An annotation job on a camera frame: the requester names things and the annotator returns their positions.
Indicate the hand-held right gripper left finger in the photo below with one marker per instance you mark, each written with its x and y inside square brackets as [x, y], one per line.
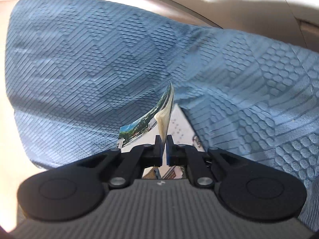
[157, 151]

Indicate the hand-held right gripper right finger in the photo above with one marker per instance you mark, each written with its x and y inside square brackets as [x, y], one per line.
[170, 154]

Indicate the landscape photo booklet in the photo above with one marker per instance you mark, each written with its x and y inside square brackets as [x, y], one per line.
[149, 119]

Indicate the white thin booklet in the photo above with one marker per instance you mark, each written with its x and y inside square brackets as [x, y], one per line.
[182, 124]

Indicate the blue textured sofa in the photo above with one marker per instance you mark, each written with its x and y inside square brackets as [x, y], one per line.
[74, 67]

